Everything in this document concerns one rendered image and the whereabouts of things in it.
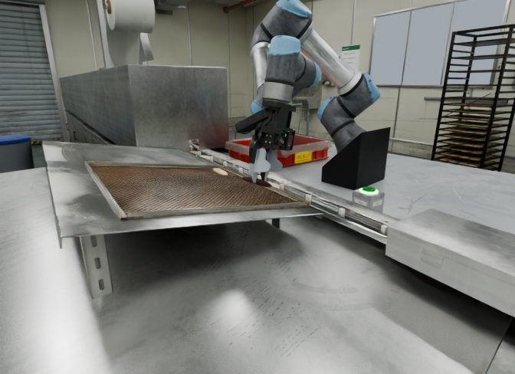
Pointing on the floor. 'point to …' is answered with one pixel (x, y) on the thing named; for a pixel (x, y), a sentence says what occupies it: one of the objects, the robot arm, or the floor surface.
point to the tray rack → (466, 144)
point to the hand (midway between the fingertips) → (257, 176)
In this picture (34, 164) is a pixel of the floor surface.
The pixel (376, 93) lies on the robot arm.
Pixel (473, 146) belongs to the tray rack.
